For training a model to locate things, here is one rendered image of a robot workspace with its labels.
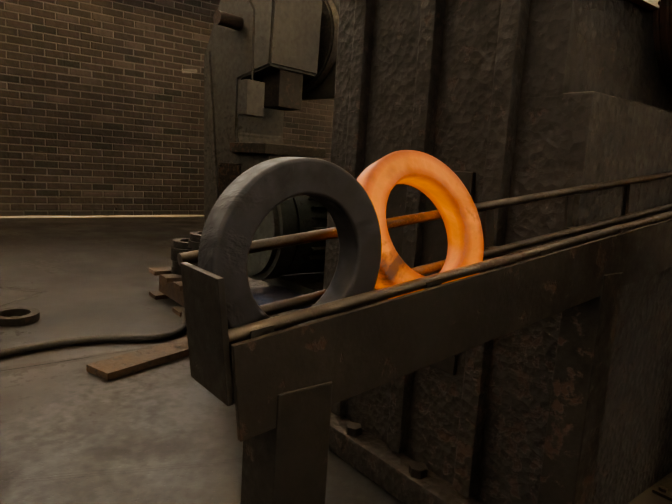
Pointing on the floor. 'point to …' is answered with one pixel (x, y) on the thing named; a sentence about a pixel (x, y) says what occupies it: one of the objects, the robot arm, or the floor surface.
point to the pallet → (172, 288)
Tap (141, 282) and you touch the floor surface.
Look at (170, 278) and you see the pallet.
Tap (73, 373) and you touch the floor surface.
